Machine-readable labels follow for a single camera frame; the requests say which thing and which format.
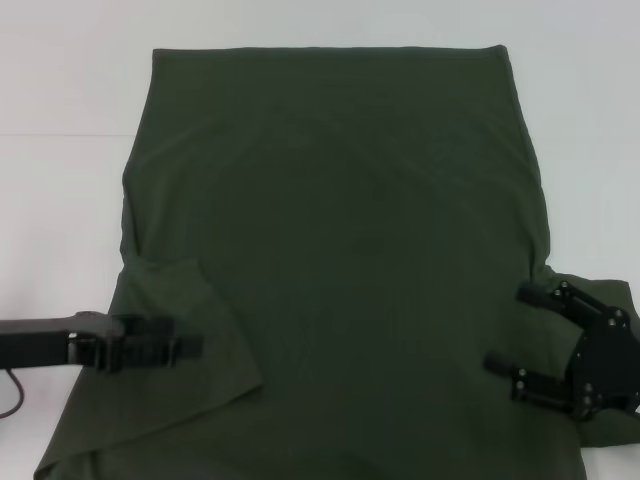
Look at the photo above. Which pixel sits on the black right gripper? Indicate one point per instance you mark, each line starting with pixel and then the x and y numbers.
pixel 605 370

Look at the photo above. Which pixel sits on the dark green shirt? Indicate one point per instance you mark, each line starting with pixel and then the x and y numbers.
pixel 350 200

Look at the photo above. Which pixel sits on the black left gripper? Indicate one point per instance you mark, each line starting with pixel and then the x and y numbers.
pixel 35 345

